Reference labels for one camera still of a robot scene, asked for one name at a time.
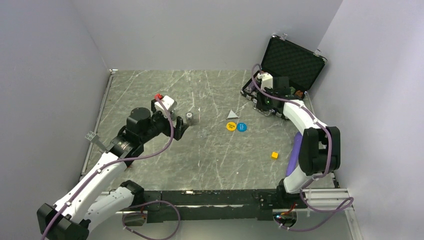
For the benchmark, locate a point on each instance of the orange black chip row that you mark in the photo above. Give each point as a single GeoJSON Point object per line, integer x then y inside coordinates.
{"type": "Point", "coordinates": [299, 94]}

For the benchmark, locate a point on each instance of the blue round button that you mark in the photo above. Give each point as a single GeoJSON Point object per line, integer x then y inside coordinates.
{"type": "Point", "coordinates": [241, 127]}

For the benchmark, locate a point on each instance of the purple orange chip row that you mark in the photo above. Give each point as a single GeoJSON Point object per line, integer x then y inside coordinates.
{"type": "Point", "coordinates": [250, 88]}

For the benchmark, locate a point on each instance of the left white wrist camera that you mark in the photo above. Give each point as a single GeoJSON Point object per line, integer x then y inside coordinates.
{"type": "Point", "coordinates": [165, 103]}

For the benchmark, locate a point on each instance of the yellow round button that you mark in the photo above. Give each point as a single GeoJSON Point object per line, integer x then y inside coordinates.
{"type": "Point", "coordinates": [231, 126]}

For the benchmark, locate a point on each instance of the yellow cube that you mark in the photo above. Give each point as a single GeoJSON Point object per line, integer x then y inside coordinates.
{"type": "Point", "coordinates": [274, 155]}

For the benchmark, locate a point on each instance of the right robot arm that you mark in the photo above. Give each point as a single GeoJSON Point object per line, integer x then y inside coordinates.
{"type": "Point", "coordinates": [320, 149]}

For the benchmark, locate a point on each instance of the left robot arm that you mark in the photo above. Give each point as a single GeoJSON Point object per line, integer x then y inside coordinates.
{"type": "Point", "coordinates": [76, 214]}

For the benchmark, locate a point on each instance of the green purple chip row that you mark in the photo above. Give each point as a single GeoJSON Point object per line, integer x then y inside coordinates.
{"type": "Point", "coordinates": [292, 89]}

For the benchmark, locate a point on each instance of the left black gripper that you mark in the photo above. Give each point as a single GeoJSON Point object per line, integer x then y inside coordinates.
{"type": "Point", "coordinates": [179, 128]}

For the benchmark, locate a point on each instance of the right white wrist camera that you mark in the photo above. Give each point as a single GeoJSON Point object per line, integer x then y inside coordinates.
{"type": "Point", "coordinates": [266, 81]}

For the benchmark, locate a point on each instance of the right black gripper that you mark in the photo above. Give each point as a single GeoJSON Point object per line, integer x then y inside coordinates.
{"type": "Point", "coordinates": [260, 104]}

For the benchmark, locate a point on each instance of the white triangle dealer piece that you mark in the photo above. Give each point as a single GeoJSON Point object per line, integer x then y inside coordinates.
{"type": "Point", "coordinates": [232, 115]}

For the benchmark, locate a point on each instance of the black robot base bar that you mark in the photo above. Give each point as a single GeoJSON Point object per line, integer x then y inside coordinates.
{"type": "Point", "coordinates": [194, 205]}

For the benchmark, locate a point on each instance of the purple cylinder tool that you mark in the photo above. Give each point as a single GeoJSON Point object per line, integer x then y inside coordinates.
{"type": "Point", "coordinates": [293, 160]}

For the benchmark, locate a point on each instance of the black aluminium poker case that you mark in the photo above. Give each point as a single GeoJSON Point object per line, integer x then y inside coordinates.
{"type": "Point", "coordinates": [291, 65]}

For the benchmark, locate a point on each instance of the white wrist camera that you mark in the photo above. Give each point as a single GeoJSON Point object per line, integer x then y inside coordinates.
{"type": "Point", "coordinates": [266, 81]}
{"type": "Point", "coordinates": [165, 103]}

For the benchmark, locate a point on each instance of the grey lego brick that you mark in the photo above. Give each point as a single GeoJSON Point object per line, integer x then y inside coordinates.
{"type": "Point", "coordinates": [92, 137]}

